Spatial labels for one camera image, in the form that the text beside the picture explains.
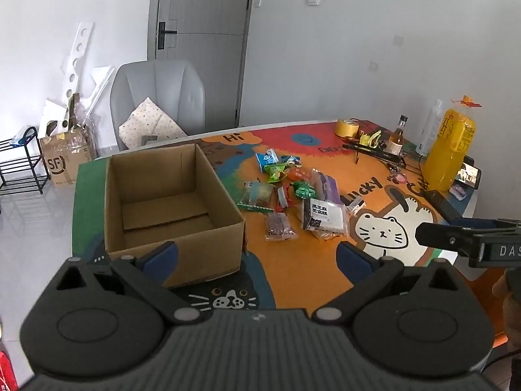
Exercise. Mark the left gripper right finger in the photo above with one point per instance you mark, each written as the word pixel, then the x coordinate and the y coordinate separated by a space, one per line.
pixel 370 278

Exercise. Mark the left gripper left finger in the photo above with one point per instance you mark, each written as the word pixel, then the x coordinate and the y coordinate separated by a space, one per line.
pixel 146 275

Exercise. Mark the white bread snack pack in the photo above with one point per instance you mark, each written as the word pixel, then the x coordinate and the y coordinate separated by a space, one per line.
pixel 324 219

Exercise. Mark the purple snack pack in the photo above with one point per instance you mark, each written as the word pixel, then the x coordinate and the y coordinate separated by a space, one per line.
pixel 325 187

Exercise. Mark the brown cracker snack pack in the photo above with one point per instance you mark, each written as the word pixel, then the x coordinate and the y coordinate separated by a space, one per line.
pixel 278 227

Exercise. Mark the orange red snack packet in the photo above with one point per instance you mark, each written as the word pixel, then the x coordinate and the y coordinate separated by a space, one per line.
pixel 299 174

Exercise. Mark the clear nut snack pack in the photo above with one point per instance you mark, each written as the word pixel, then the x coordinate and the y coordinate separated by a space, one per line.
pixel 257 197

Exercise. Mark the blue green plum packet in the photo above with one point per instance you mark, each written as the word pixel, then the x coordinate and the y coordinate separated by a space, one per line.
pixel 291 160

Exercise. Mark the blue candy packet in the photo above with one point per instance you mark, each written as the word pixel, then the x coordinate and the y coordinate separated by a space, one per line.
pixel 266 159

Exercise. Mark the green candy packet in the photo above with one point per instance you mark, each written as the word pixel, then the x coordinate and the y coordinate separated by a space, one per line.
pixel 277 171

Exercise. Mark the black smartphone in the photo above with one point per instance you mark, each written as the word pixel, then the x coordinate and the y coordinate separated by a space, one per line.
pixel 469 175

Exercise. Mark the open cardboard box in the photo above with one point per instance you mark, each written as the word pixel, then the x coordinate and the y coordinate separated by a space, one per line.
pixel 173 194

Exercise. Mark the colourful cartoon table mat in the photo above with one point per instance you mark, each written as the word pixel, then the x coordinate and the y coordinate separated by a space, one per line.
pixel 250 220

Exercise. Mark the black folding stand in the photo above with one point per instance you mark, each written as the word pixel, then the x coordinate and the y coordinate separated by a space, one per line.
pixel 380 154

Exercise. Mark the clear plastic bottle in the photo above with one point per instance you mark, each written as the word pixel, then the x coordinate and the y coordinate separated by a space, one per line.
pixel 430 129

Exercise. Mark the small brown glass bottle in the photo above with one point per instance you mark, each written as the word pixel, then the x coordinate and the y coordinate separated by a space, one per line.
pixel 395 141

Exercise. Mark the yellow crumpled wrapper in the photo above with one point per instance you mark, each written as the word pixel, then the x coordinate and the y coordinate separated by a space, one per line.
pixel 370 140

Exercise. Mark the SF cardboard shipping box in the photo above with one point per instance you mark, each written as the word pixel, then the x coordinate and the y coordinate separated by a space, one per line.
pixel 65 152

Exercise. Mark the yellow tape roll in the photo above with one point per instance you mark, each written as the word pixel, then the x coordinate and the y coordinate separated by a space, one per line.
pixel 346 128

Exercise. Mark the dotted beige cushion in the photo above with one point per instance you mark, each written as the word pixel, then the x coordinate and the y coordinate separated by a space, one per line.
pixel 146 121

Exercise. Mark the black shoe rack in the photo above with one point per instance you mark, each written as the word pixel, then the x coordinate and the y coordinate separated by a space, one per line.
pixel 25 170

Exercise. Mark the grey padded chair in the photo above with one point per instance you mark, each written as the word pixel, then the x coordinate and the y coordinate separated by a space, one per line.
pixel 172 84

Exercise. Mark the white perforated foam board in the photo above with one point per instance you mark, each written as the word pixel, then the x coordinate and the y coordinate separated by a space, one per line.
pixel 62 108

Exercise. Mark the grey door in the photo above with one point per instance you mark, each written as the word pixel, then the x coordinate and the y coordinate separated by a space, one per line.
pixel 212 36

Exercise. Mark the black door handle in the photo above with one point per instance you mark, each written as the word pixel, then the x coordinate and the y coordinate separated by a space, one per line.
pixel 161 35

